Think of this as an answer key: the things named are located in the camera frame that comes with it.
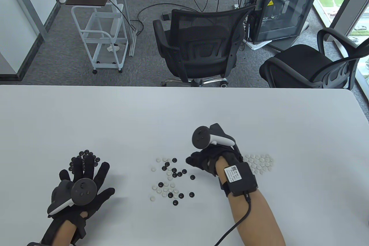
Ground black white right hand controller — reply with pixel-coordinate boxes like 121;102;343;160
192;123;236;149

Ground white rolling cart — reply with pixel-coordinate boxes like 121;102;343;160
71;4;129;74

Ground person's left hand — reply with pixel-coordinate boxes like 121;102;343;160
50;154;116;238

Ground black glass computer tower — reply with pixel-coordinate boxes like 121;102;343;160
248;0;319;43

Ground black office chair curved armrests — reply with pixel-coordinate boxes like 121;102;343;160
259;28;369;89

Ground pile of mixed Go stones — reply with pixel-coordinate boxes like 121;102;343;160
150;157;196;206

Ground group of black Go stones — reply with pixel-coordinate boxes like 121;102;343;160
69;150;101;171

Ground person's left forearm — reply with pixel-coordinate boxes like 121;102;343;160
42;219;87;246

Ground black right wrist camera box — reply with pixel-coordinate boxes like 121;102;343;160
223;162;258;197

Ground white papers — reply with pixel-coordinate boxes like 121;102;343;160
245;40;273;50

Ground person's right forearm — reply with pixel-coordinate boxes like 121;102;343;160
216;156;286;246

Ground black white hand controller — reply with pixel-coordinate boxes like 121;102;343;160
192;123;236;149
47;179;97;216

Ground black looped floor cable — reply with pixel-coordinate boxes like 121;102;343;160
138;3;199;36

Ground group of white Go stones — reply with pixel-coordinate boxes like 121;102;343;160
244;154;275;174

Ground black white left hand controller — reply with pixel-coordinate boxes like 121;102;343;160
47;179;97;216

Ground black mesh office chair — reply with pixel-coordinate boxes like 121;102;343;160
153;4;257;88

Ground person's right hand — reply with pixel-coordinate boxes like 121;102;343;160
186;145;245;177

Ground black wrist box cable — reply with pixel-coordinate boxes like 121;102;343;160
215;191;252;246

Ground aluminium profile rods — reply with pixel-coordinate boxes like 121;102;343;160
117;0;137;56

